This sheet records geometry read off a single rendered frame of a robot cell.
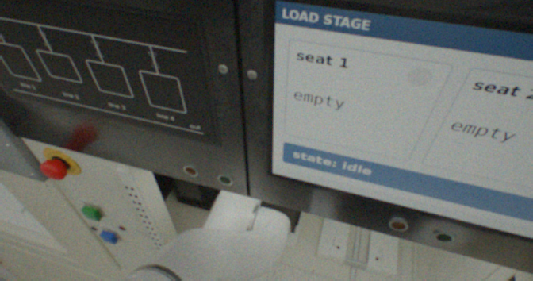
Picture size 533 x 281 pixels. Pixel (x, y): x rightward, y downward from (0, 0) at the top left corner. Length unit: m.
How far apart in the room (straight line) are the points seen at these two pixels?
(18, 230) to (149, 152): 0.87
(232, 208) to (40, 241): 0.74
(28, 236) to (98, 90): 0.88
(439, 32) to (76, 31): 0.33
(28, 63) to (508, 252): 0.59
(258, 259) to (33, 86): 0.39
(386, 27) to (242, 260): 0.39
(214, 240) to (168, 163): 0.13
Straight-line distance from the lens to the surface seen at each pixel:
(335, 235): 1.02
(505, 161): 0.36
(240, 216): 0.63
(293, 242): 1.00
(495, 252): 0.48
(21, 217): 1.33
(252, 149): 0.39
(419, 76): 0.29
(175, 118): 0.40
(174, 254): 0.46
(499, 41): 0.28
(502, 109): 0.31
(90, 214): 0.76
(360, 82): 0.29
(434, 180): 0.37
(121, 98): 0.43
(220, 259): 0.51
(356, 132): 0.33
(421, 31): 0.27
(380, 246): 1.04
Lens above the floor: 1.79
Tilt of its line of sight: 46 degrees down
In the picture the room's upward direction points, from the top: straight up
